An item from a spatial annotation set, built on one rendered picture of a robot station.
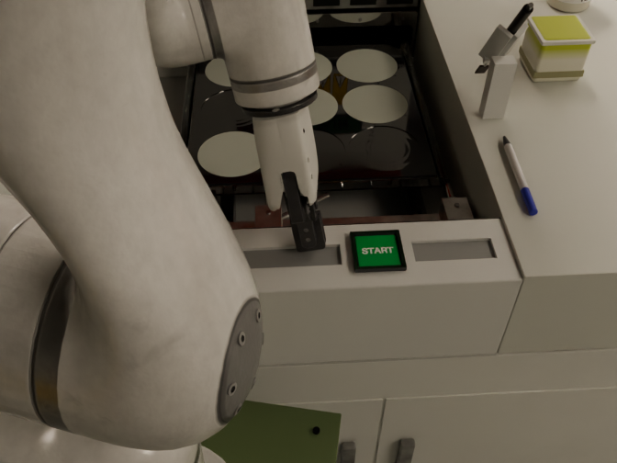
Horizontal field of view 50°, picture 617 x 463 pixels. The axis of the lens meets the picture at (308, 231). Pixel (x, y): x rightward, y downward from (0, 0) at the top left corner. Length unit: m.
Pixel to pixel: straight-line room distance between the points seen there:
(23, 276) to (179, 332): 0.09
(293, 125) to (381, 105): 0.44
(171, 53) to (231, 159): 0.37
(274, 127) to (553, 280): 0.34
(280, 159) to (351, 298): 0.18
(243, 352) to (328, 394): 0.53
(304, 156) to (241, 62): 0.10
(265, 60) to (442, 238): 0.29
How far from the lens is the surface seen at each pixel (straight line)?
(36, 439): 0.47
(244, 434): 0.76
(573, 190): 0.86
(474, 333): 0.80
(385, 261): 0.72
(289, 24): 0.61
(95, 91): 0.28
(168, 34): 0.59
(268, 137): 0.63
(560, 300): 0.79
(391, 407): 0.92
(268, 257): 0.73
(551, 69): 1.02
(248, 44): 0.60
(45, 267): 0.36
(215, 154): 0.96
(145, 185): 0.30
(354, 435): 0.98
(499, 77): 0.90
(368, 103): 1.05
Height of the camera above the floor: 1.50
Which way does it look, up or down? 46 degrees down
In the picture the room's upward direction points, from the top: straight up
